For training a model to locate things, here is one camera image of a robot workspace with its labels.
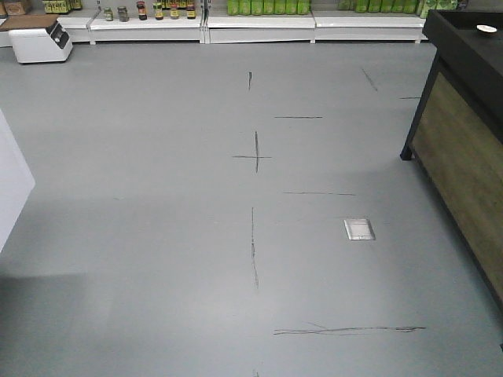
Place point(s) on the metal floor socket cover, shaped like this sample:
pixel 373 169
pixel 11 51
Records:
pixel 359 229

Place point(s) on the red-lid sauce jar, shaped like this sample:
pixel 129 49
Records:
pixel 142 12

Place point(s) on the black wooden display table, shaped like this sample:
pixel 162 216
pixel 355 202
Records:
pixel 456 132

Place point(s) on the grey-lid glass jar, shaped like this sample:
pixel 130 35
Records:
pixel 123 13

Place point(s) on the green-lid glass jar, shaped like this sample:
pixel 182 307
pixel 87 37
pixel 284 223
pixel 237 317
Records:
pixel 108 14

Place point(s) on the white store shelf unit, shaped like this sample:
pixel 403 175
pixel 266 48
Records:
pixel 213 25

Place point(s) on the white box appliance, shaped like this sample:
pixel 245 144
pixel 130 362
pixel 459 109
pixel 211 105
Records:
pixel 42 44

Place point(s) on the small white dish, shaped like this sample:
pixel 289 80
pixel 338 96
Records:
pixel 485 29

